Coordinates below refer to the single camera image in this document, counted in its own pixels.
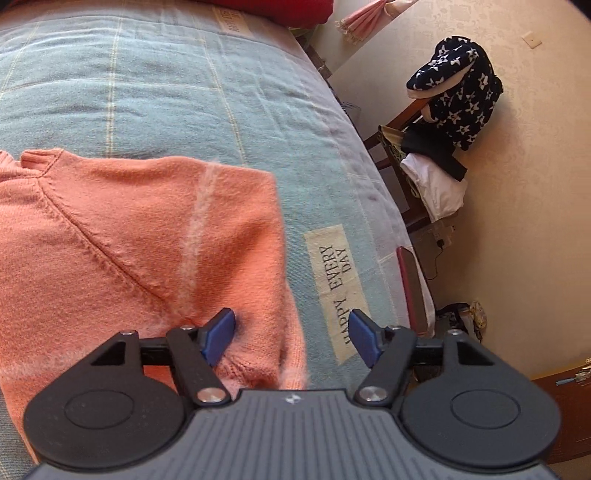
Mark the white folded cloth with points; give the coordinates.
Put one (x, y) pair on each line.
(438, 189)

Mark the red quilt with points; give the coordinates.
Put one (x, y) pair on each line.
(277, 9)

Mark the orange knit sweater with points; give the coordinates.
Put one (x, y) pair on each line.
(115, 240)

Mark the pink tied curtain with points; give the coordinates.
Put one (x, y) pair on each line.
(369, 18)

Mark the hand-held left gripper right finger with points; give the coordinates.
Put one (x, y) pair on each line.
(364, 339)

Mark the brown wooden door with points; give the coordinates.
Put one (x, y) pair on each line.
(568, 415)

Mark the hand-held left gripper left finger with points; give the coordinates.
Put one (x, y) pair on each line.
(219, 334)

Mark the black cloth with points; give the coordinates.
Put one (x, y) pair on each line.
(429, 147)

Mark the bed with blue plaid sheet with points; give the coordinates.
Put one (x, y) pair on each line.
(161, 92)

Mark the white wall switch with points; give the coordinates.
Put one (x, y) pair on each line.
(534, 40)

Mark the black floor bag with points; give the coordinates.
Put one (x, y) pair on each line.
(455, 318)

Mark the wooden chair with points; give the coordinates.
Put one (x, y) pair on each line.
(392, 124)

